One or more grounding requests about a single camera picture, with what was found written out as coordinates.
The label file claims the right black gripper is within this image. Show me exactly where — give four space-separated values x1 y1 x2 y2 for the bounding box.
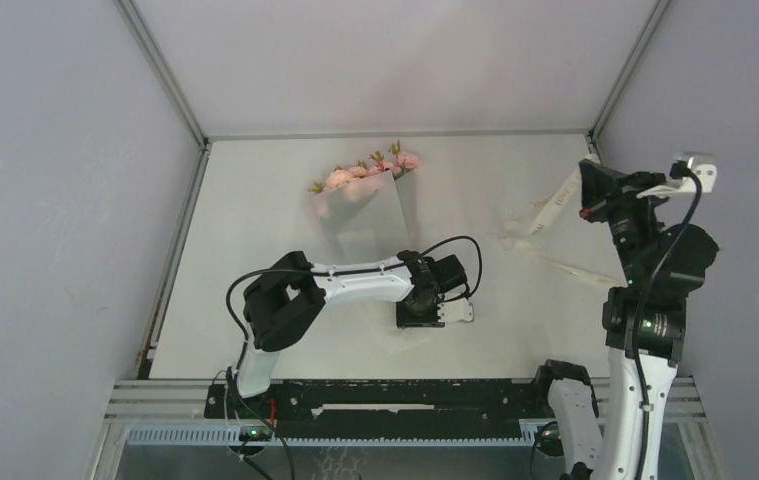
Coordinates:
579 157 675 281

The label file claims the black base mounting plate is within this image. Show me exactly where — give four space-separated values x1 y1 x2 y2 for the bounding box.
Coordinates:
203 379 554 441

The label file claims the left controller board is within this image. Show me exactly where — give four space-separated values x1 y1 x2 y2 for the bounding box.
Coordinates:
239 427 274 443

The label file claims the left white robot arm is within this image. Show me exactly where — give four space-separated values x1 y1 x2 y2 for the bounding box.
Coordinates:
226 250 474 417

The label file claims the translucent white wrapping paper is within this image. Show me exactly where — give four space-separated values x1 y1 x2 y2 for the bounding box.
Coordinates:
304 174 431 354

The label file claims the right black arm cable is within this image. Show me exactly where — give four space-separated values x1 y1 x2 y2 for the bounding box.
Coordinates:
529 165 705 480

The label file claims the controller board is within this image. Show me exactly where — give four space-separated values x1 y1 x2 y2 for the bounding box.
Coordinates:
239 427 274 443
534 427 564 457

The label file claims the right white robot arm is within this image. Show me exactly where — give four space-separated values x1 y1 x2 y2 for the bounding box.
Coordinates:
532 153 719 479

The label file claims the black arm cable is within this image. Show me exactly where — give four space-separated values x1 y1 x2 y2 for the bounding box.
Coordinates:
529 165 705 480
225 235 484 480

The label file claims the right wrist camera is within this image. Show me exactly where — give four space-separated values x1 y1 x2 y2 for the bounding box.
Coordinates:
636 152 718 199

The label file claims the pink fake flower stem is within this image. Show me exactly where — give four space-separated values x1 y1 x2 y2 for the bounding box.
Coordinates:
308 166 369 194
389 140 422 180
367 151 402 178

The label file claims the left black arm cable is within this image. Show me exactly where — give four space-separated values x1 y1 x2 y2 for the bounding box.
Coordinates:
225 235 484 480

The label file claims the right controller board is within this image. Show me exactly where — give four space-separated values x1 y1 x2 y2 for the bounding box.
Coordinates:
534 427 564 457

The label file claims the white slotted cable duct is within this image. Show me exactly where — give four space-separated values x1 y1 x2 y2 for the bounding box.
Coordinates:
125 426 542 446

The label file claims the cream printed ribbon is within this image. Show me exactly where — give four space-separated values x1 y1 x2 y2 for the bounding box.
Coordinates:
498 167 625 289

